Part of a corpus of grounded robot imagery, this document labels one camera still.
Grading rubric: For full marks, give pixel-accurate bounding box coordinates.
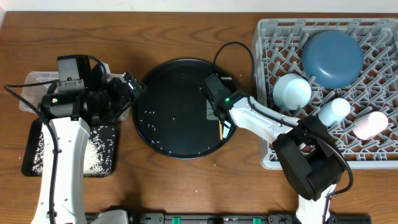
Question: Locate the wooden chopstick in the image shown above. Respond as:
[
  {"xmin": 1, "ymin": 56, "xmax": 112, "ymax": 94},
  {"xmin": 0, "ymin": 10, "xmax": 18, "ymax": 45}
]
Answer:
[{"xmin": 219, "ymin": 121, "xmax": 223, "ymax": 141}]

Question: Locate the light blue plastic knife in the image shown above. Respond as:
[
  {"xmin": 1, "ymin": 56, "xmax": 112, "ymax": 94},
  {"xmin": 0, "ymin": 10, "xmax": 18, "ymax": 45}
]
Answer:
[{"xmin": 222, "ymin": 121, "xmax": 231, "ymax": 139}]

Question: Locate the round black serving tray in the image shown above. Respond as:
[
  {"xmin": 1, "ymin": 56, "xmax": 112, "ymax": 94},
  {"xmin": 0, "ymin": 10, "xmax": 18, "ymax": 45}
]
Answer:
[{"xmin": 132, "ymin": 58, "xmax": 237, "ymax": 159}]

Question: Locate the cooked white rice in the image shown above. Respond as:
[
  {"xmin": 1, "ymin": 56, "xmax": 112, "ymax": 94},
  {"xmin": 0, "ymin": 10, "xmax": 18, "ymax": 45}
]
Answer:
[{"xmin": 32, "ymin": 123, "xmax": 115, "ymax": 177}]

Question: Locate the light blue bowl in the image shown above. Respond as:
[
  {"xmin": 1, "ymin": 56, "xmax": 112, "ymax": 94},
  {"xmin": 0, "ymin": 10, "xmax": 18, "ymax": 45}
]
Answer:
[{"xmin": 272, "ymin": 73, "xmax": 312, "ymax": 110}]

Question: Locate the light blue cup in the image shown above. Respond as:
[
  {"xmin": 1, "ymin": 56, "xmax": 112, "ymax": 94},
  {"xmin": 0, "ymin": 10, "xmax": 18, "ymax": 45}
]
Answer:
[{"xmin": 318, "ymin": 98, "xmax": 351, "ymax": 127}]

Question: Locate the dark blue plate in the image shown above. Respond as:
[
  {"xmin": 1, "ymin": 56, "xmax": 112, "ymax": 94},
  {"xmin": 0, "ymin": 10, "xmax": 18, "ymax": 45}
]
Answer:
[{"xmin": 301, "ymin": 30, "xmax": 364, "ymax": 89}]

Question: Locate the pink cup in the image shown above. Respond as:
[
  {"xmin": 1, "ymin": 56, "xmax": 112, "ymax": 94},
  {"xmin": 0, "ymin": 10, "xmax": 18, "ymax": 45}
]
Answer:
[{"xmin": 353, "ymin": 111, "xmax": 389, "ymax": 140}]

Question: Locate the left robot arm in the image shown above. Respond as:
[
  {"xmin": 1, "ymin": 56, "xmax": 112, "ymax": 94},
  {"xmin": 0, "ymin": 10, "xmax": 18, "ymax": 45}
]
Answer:
[{"xmin": 33, "ymin": 54, "xmax": 146, "ymax": 223}]

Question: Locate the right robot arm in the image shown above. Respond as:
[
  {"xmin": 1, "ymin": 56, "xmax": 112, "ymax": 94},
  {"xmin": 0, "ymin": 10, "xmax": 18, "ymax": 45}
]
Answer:
[{"xmin": 204, "ymin": 88, "xmax": 348, "ymax": 223}]

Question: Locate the grey dishwasher rack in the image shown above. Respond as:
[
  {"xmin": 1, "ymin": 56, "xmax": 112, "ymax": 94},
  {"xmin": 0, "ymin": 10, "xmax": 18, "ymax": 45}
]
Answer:
[{"xmin": 252, "ymin": 18, "xmax": 397, "ymax": 169}]

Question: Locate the black rectangular tray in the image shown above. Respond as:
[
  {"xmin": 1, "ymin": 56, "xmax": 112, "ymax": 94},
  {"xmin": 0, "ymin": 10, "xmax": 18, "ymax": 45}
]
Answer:
[{"xmin": 21, "ymin": 116, "xmax": 118, "ymax": 178}]

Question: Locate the clear plastic bin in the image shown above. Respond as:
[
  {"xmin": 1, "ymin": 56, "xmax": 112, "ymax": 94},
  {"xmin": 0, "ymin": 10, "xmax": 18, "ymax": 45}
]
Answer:
[{"xmin": 19, "ymin": 72, "xmax": 130, "ymax": 121}]

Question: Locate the black mounting rail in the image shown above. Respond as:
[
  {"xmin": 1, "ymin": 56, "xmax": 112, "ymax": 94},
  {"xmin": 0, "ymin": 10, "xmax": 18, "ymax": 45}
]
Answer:
[{"xmin": 85, "ymin": 212, "xmax": 373, "ymax": 224}]

